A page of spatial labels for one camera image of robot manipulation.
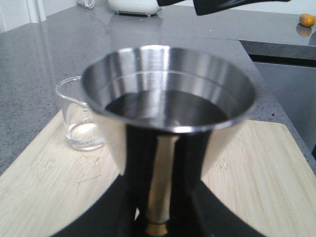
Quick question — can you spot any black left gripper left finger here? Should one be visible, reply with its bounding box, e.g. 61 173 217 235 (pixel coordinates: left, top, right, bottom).
54 125 157 237

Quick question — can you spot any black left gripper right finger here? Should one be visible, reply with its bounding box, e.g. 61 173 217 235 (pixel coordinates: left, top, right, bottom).
167 131 262 237

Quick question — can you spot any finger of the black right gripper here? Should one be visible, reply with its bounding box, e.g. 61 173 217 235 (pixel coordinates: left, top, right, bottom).
157 0 194 6
192 0 292 16

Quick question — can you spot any steel double jigger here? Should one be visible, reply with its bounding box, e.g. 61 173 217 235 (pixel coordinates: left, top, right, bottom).
81 45 259 237

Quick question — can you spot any clear glass measuring beaker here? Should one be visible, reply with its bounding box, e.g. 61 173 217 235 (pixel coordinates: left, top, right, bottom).
55 76 106 151

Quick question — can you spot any white kitchen appliance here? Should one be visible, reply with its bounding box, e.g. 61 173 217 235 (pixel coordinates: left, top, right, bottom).
108 0 162 16

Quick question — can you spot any light wooden cutting board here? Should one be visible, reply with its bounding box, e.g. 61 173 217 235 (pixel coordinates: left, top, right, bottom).
0 114 316 237

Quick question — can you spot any small orange fruit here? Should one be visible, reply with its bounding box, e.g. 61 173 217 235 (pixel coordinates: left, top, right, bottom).
299 13 316 27

